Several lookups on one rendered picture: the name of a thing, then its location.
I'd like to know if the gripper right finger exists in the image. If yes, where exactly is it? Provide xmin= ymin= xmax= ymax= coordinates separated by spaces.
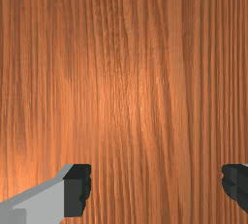
xmin=221 ymin=163 xmax=248 ymax=214

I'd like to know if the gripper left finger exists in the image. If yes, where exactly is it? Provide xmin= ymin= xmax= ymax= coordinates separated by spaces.
xmin=0 ymin=163 xmax=92 ymax=224

